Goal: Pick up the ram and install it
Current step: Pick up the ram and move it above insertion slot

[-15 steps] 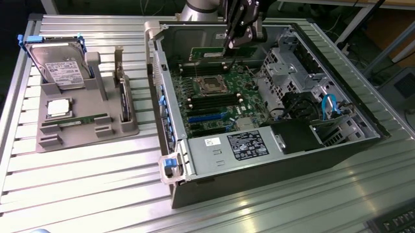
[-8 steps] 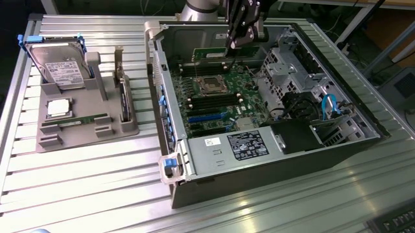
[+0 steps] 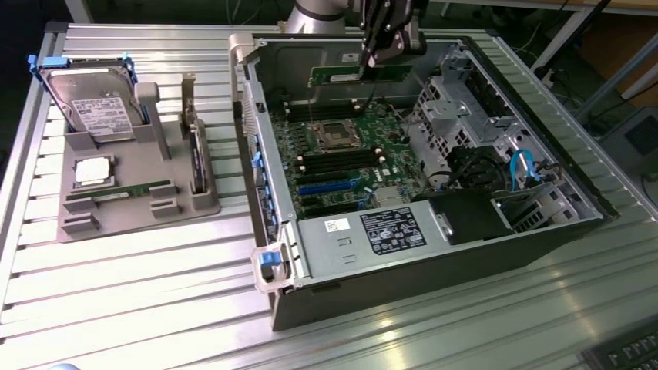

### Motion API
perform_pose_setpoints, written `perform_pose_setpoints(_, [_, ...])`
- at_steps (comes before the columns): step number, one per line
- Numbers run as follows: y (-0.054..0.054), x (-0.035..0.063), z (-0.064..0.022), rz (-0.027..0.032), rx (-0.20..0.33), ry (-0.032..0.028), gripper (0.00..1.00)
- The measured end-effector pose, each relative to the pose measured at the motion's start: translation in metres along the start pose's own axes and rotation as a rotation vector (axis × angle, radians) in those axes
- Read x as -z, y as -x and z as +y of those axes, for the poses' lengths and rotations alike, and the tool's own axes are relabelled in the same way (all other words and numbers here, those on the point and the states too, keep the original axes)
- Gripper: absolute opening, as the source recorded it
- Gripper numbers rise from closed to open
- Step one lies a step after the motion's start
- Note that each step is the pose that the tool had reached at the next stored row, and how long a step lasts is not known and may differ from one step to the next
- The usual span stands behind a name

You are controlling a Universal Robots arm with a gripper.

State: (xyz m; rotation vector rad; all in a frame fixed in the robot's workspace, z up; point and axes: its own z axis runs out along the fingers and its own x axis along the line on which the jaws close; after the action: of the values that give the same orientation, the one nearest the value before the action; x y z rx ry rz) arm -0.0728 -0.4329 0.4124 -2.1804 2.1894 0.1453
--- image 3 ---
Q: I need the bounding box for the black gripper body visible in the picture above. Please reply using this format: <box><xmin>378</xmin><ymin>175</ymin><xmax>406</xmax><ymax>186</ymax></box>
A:
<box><xmin>357</xmin><ymin>0</ymin><xmax>429</xmax><ymax>66</ymax></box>

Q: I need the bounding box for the green RAM stick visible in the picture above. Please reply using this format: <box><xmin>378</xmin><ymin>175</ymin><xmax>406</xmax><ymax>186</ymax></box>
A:
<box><xmin>307</xmin><ymin>62</ymin><xmax>414</xmax><ymax>89</ymax></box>
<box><xmin>66</xmin><ymin>183</ymin><xmax>159</xmax><ymax>202</ymax></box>

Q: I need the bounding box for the black RAM slot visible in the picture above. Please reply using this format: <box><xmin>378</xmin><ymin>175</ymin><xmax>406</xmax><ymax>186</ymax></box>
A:
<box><xmin>302</xmin><ymin>147</ymin><xmax>381</xmax><ymax>160</ymax></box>
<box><xmin>286</xmin><ymin>107</ymin><xmax>362</xmax><ymax>122</ymax></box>
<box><xmin>284</xmin><ymin>99</ymin><xmax>359</xmax><ymax>112</ymax></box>
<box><xmin>284</xmin><ymin>103</ymin><xmax>361</xmax><ymax>116</ymax></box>
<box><xmin>305</xmin><ymin>156</ymin><xmax>385</xmax><ymax>170</ymax></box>
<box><xmin>307</xmin><ymin>161</ymin><xmax>387</xmax><ymax>175</ymax></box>
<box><xmin>303</xmin><ymin>152</ymin><xmax>383</xmax><ymax>165</ymax></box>

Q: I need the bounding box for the metal CPU socket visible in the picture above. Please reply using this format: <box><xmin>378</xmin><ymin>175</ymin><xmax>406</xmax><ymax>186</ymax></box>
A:
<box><xmin>307</xmin><ymin>118</ymin><xmax>365</xmax><ymax>153</ymax></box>

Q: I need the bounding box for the metal disk bay cage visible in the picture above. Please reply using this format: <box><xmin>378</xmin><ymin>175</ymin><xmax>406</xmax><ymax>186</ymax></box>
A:
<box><xmin>405</xmin><ymin>52</ymin><xmax>534</xmax><ymax>173</ymax></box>

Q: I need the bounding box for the beige case foot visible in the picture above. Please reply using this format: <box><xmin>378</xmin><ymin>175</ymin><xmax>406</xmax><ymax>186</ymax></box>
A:
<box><xmin>228</xmin><ymin>32</ymin><xmax>270</xmax><ymax>66</ymax></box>

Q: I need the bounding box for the green motherboard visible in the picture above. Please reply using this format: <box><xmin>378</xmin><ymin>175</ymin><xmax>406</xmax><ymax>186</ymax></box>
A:
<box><xmin>268</xmin><ymin>96</ymin><xmax>429</xmax><ymax>221</ymax></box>

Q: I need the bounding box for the long black expansion slot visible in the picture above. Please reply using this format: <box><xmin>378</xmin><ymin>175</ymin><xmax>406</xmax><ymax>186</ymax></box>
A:
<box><xmin>305</xmin><ymin>201</ymin><xmax>362</xmax><ymax>217</ymax></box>
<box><xmin>298</xmin><ymin>170</ymin><xmax>351</xmax><ymax>187</ymax></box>

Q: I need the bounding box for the blue expansion slot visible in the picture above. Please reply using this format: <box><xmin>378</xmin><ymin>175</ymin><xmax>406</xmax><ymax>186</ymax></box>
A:
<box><xmin>298</xmin><ymin>180</ymin><xmax>357</xmax><ymax>197</ymax></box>

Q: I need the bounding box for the silver chipset heatsink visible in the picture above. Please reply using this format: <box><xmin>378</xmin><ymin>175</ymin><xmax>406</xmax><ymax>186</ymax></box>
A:
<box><xmin>374</xmin><ymin>188</ymin><xmax>411</xmax><ymax>206</ymax></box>

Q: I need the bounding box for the black plastic air shroud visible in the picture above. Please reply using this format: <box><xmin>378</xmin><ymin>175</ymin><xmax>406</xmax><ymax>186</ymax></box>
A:
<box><xmin>425</xmin><ymin>187</ymin><xmax>517</xmax><ymax>247</ymax></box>

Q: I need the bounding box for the grey power supply with label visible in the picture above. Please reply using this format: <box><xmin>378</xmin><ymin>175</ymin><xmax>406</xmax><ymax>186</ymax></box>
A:
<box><xmin>294</xmin><ymin>201</ymin><xmax>453</xmax><ymax>279</ymax></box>

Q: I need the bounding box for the hard disk in blue carrier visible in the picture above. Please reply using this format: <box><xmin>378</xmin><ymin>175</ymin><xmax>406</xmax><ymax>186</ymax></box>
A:
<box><xmin>24</xmin><ymin>53</ymin><xmax>142</xmax><ymax>136</ymax></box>

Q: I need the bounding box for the black open PC case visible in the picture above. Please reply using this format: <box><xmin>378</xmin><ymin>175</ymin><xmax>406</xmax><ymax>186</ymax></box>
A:
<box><xmin>228</xmin><ymin>32</ymin><xmax>626</xmax><ymax>332</ymax></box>

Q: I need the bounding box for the grey parts rack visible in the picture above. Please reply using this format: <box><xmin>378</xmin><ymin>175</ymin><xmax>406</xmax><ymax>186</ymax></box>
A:
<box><xmin>56</xmin><ymin>71</ymin><xmax>223</xmax><ymax>244</ymax></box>

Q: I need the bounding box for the silver CPU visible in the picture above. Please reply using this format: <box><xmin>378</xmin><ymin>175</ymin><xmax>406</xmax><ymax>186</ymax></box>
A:
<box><xmin>74</xmin><ymin>156</ymin><xmax>115</xmax><ymax>185</ymax></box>

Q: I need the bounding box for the black keyboard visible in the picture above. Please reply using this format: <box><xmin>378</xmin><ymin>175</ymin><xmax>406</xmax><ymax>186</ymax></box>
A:
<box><xmin>579</xmin><ymin>326</ymin><xmax>658</xmax><ymax>370</ymax></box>

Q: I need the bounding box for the white desk frame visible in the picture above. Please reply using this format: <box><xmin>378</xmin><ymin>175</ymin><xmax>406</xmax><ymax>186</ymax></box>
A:
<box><xmin>425</xmin><ymin>0</ymin><xmax>658</xmax><ymax>75</ymax></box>

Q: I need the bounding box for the black power wire bundle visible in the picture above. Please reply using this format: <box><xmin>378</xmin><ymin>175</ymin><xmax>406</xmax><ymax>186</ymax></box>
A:
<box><xmin>446</xmin><ymin>149</ymin><xmax>517</xmax><ymax>190</ymax></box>

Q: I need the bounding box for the graphics card with metal bracket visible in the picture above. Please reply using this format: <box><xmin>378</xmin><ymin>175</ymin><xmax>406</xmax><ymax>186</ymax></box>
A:
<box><xmin>179</xmin><ymin>72</ymin><xmax>212</xmax><ymax>195</ymax></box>

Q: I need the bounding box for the blue SATA wire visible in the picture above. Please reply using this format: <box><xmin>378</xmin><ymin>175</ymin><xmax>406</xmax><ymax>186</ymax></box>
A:
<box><xmin>509</xmin><ymin>147</ymin><xmax>542</xmax><ymax>193</ymax></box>

